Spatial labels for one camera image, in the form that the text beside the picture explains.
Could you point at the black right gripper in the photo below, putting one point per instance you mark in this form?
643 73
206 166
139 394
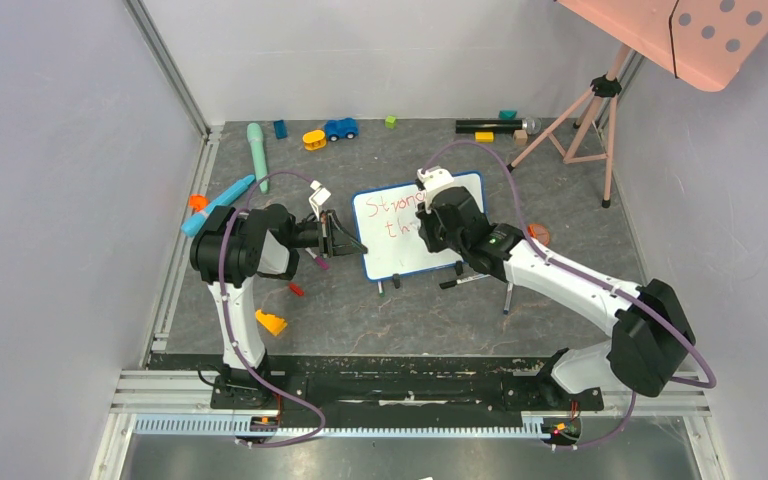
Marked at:
429 232

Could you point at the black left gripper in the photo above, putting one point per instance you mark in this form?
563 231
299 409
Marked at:
339 240

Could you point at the blue framed whiteboard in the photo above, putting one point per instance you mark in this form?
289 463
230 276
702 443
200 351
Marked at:
386 224

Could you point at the red marker cap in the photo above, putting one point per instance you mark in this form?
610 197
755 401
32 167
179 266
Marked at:
297 290

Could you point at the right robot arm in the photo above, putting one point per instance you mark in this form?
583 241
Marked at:
649 335

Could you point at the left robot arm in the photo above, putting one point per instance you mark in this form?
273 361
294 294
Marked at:
229 252

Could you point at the purple cap marker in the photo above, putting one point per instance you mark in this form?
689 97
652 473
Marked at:
317 259

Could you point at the black cap marker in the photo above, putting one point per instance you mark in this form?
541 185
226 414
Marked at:
462 280

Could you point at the orange window toy block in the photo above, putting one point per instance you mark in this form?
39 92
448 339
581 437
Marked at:
539 233

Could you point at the blue cap marker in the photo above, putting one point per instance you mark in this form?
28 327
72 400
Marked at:
508 299

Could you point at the yellow small block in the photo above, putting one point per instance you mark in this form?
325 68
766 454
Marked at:
484 137

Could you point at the black tube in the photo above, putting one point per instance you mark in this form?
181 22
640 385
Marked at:
496 126

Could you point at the yellow oval toy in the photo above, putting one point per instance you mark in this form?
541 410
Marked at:
314 140

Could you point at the wooden cube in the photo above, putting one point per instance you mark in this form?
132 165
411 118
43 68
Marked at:
521 137

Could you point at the yellow toy block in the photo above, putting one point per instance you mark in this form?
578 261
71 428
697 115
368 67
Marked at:
273 324

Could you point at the blue toy car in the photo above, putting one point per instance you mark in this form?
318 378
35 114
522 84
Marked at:
346 128

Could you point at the clear ball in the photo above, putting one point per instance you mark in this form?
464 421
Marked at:
532 125

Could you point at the dark blue block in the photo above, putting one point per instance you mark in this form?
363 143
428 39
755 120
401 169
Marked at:
280 129

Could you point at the large mint toy marker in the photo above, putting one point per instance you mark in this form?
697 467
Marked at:
255 138

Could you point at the large blue toy marker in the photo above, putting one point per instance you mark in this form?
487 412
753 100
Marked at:
194 223

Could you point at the orange toy piece left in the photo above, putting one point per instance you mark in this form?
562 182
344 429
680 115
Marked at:
198 202

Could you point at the pink tripod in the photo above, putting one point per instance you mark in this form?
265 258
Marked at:
603 91

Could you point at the pink perforated panel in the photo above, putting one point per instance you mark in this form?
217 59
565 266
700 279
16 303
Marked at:
701 42

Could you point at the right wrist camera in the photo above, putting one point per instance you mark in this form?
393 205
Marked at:
431 182

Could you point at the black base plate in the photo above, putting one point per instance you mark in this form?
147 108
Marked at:
387 392

